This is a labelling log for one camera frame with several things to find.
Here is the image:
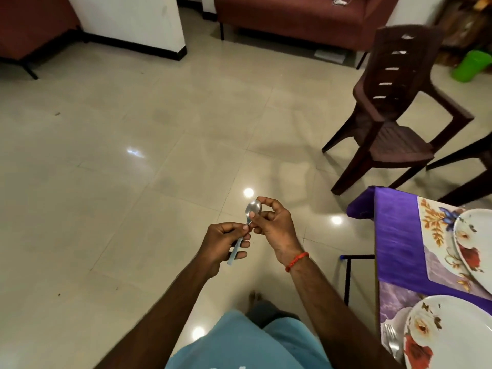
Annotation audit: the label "person's right hand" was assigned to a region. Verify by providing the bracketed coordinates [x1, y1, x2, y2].
[248, 196, 307, 266]

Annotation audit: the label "person's left hand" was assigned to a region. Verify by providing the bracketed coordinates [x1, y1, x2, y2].
[196, 221, 253, 278]

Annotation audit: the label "steel spoon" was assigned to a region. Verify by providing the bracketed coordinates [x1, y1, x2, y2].
[227, 199, 263, 266]

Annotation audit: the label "steel fork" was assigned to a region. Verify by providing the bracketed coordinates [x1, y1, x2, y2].
[383, 322, 404, 360]

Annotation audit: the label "white floral plate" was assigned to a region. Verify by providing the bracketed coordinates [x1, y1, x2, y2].
[403, 294, 492, 369]
[452, 209, 492, 295]

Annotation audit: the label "person's left forearm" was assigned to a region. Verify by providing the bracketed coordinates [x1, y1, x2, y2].
[96, 263, 220, 369]

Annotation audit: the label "person's right forearm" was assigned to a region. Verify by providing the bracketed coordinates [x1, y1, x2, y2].
[288, 257, 401, 369]

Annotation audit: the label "person's dark trousers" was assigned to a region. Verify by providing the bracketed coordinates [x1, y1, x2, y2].
[246, 299, 301, 329]

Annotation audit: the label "person's teal t-shirt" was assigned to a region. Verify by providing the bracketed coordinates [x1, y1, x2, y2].
[165, 309, 333, 369]

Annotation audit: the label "purple tablecloth table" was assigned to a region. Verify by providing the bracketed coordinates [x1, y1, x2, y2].
[346, 186, 492, 369]

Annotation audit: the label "red wrist thread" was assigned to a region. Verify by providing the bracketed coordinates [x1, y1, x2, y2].
[284, 251, 310, 274]

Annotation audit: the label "red-brown sofa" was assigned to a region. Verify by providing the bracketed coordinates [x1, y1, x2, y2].
[214, 0, 401, 52]

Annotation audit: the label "green plastic bucket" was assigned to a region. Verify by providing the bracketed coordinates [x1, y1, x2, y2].
[450, 50, 492, 83]

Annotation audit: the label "brown armchair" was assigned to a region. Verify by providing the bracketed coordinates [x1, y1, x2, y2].
[0, 0, 81, 80]

